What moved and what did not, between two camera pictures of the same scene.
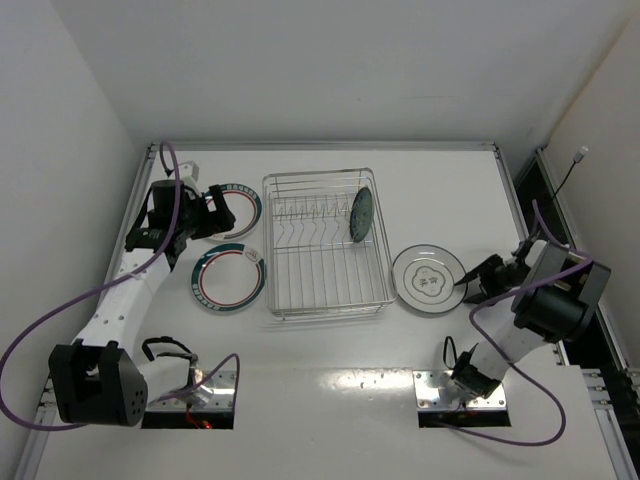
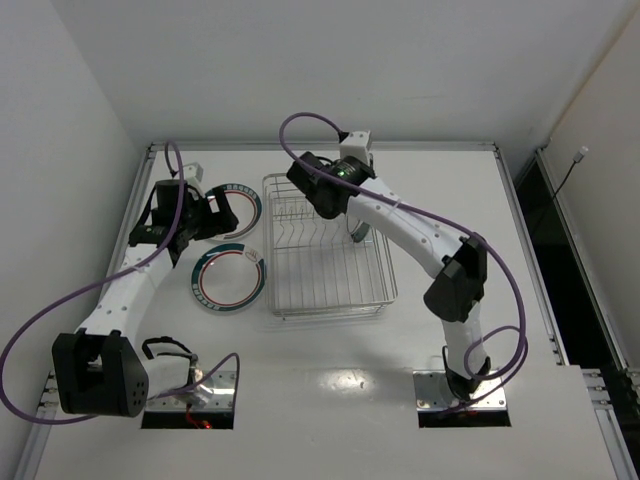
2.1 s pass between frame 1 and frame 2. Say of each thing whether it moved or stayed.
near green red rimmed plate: stayed
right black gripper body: moved
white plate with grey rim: moved
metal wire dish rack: stayed
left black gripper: stayed
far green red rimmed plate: stayed
